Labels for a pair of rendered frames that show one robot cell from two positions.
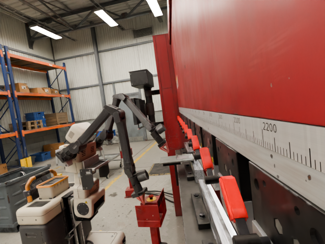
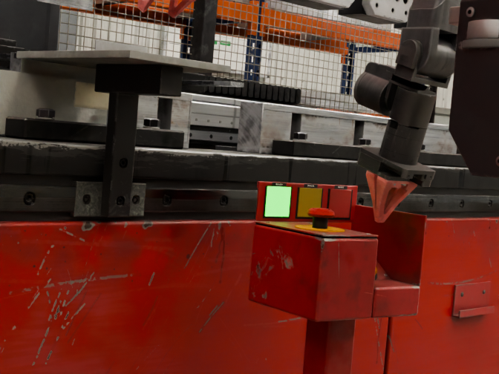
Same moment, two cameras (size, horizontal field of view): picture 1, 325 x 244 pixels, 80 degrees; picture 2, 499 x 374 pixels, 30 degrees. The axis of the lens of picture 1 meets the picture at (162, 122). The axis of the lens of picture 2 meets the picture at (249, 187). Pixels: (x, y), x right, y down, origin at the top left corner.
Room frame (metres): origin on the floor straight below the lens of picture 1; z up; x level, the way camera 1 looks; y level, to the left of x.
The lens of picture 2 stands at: (2.45, 0.95, 0.90)
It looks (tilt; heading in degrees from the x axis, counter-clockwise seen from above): 3 degrees down; 221
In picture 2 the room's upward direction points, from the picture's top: 5 degrees clockwise
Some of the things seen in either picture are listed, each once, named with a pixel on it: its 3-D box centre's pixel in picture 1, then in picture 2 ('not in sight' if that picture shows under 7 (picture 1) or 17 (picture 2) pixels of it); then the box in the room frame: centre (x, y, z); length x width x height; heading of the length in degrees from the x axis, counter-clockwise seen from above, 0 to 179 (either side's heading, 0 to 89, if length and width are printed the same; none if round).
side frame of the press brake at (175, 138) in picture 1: (197, 124); not in sight; (2.53, -0.44, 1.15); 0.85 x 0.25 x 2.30; 87
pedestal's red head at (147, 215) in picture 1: (151, 206); (337, 248); (1.32, 0.15, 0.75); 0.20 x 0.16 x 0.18; 167
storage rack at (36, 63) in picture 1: (38, 109); not in sight; (7.55, 4.66, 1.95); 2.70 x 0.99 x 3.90; 168
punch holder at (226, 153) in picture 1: (246, 180); not in sight; (0.39, -0.16, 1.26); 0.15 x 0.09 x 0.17; 177
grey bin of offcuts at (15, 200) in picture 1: (19, 195); not in sight; (2.94, 2.35, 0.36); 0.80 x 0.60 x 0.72; 168
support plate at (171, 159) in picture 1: (175, 159); (121, 61); (1.57, -0.07, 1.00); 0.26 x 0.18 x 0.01; 87
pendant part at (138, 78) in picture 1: (145, 102); not in sight; (2.84, 0.21, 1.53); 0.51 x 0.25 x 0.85; 173
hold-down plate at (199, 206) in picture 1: (199, 208); (333, 151); (0.96, -0.13, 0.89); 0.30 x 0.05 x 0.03; 177
